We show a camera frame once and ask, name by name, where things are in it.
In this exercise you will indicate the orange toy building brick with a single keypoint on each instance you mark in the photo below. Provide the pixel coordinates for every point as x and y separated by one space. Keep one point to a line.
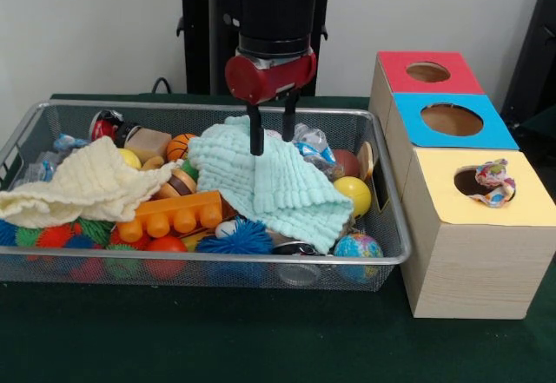
174 213

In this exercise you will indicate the blue spiky rubber ball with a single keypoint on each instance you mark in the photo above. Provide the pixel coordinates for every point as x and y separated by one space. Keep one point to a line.
239 239

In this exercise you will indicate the crushed red soda can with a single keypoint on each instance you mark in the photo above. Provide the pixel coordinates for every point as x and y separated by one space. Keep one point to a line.
102 127

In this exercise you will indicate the globe print ball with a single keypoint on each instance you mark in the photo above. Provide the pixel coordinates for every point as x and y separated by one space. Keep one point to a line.
358 246

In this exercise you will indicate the wooden box with three holes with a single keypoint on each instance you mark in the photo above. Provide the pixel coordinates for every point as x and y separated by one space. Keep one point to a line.
478 261

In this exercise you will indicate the colourful patterned cloth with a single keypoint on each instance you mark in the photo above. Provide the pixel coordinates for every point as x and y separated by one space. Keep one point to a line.
491 174

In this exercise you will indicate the orange red ball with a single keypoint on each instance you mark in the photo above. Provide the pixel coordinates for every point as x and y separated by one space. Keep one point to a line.
165 246

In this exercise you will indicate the yellow plastic ball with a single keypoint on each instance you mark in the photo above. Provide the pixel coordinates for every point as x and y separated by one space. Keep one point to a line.
354 194

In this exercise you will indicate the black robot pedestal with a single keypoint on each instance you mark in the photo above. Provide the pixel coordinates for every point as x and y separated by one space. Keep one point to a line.
200 31

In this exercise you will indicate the cream waffle cloth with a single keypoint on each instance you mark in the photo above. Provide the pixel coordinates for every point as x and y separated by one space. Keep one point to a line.
87 183

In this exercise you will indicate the mini basketball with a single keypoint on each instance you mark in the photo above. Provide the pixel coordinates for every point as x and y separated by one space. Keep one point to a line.
180 146

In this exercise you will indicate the dark green tablecloth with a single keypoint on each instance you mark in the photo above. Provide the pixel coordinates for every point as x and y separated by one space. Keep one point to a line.
260 335

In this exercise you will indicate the shallow metal mesh bin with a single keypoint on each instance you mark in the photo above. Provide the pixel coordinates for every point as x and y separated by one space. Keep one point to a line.
174 118

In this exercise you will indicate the black upright panel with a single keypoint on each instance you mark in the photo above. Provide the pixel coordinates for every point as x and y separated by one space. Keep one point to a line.
534 53

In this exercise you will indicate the crushed bottle with blue label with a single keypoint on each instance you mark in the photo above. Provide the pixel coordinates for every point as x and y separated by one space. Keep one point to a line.
315 144

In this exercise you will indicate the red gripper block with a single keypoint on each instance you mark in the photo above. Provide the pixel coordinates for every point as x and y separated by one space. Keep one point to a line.
269 81

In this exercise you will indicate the mint waffle cloth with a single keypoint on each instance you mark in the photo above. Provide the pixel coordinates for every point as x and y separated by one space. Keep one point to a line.
282 183

